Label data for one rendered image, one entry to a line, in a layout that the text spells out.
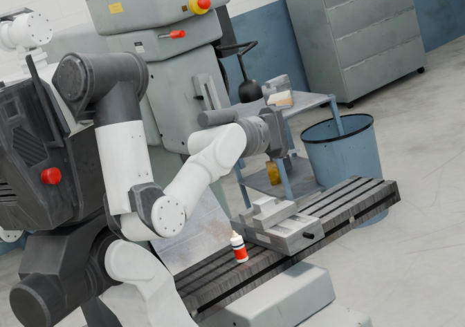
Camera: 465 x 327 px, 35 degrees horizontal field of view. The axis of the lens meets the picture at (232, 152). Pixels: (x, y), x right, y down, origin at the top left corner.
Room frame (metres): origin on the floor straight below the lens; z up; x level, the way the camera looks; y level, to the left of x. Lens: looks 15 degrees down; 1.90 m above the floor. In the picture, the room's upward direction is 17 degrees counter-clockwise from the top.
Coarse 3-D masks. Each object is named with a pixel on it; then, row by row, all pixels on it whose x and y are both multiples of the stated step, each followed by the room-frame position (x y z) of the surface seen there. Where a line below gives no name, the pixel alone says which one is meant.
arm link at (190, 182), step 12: (192, 168) 1.44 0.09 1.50; (180, 180) 1.41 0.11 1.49; (192, 180) 1.42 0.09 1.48; (204, 180) 1.43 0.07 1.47; (168, 192) 1.39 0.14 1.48; (180, 192) 1.39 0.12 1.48; (192, 192) 1.40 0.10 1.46; (192, 204) 1.39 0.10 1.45; (120, 216) 1.35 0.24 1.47; (132, 216) 1.33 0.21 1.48; (132, 228) 1.33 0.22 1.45; (144, 228) 1.30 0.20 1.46; (132, 240) 1.35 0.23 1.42; (144, 240) 1.34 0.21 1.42
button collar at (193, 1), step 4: (192, 0) 2.15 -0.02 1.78; (196, 0) 2.15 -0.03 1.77; (192, 4) 2.15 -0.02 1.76; (196, 4) 2.15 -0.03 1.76; (192, 8) 2.15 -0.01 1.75; (196, 8) 2.15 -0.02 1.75; (200, 8) 2.16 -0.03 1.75; (208, 8) 2.17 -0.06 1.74; (196, 12) 2.15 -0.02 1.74; (200, 12) 2.15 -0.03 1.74; (204, 12) 2.16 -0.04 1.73
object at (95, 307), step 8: (88, 304) 2.09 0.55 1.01; (96, 304) 2.05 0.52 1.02; (104, 304) 2.06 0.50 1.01; (88, 312) 2.11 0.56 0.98; (96, 312) 2.07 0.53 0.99; (104, 312) 2.05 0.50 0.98; (112, 312) 2.07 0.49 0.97; (88, 320) 2.12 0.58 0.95; (96, 320) 2.08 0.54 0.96; (104, 320) 2.05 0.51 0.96; (112, 320) 2.06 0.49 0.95
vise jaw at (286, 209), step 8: (288, 200) 2.44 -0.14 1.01; (272, 208) 2.41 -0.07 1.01; (280, 208) 2.39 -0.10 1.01; (288, 208) 2.39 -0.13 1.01; (296, 208) 2.40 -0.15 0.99; (256, 216) 2.38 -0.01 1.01; (264, 216) 2.35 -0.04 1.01; (272, 216) 2.35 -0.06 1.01; (280, 216) 2.37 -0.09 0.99; (288, 216) 2.38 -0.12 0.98; (256, 224) 2.37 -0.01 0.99; (264, 224) 2.34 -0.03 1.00; (272, 224) 2.35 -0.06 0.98
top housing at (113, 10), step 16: (96, 0) 2.43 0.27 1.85; (112, 0) 2.33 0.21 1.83; (128, 0) 2.24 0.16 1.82; (144, 0) 2.16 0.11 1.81; (160, 0) 2.12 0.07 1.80; (176, 0) 2.15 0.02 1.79; (224, 0) 2.23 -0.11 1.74; (96, 16) 2.46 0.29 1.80; (112, 16) 2.36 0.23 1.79; (128, 16) 2.27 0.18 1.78; (144, 16) 2.19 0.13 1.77; (160, 16) 2.12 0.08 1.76; (176, 16) 2.14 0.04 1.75; (112, 32) 2.41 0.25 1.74
